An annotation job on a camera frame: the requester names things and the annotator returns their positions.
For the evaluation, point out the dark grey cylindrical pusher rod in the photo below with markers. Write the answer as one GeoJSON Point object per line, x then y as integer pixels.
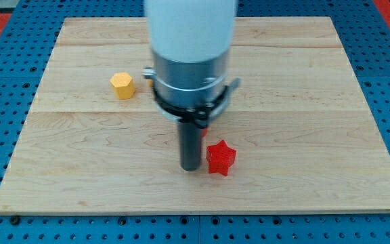
{"type": "Point", "coordinates": [190, 146]}

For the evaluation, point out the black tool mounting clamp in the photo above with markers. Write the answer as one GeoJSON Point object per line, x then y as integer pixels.
{"type": "Point", "coordinates": [200, 116]}

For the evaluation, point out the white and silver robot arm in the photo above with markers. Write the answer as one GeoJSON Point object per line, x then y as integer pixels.
{"type": "Point", "coordinates": [190, 41]}

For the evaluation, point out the red star block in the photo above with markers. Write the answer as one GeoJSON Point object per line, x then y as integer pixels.
{"type": "Point", "coordinates": [220, 158]}

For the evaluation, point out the yellow hexagon block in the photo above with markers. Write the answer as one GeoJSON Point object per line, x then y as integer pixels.
{"type": "Point", "coordinates": [122, 85]}

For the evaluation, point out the light wooden board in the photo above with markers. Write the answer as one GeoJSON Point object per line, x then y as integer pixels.
{"type": "Point", "coordinates": [306, 141]}

